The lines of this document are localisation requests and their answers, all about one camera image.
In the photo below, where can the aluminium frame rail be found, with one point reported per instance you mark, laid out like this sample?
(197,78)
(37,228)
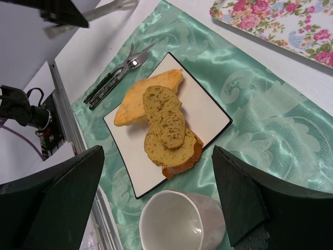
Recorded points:
(101,231)

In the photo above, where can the pink mug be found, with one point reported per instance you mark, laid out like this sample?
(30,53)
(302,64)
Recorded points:
(179,220)

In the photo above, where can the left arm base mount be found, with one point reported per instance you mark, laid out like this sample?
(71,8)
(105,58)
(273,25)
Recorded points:
(33,110)

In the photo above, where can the triangular yellow bread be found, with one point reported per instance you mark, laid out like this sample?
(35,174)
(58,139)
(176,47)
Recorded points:
(131,109)

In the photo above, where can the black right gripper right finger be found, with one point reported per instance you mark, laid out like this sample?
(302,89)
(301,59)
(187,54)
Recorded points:
(262,211)

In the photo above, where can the white square plate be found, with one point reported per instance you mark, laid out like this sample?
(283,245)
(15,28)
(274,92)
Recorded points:
(204,116)

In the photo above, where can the floral serving tray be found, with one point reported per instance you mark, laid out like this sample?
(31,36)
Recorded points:
(301,27)

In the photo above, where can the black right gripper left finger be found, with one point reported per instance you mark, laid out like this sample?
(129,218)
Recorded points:
(50,209)

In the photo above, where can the small herb bread slice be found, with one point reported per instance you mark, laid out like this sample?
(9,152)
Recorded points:
(163,111)

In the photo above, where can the steel spoon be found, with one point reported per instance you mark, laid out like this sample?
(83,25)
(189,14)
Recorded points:
(134,63)

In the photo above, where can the large herb bread slice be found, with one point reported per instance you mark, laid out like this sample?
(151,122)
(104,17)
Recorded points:
(176,160)

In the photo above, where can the steel fork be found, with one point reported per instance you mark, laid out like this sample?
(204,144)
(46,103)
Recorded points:
(112,74)

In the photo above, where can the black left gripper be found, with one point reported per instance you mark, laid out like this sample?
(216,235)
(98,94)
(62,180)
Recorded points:
(61,12)

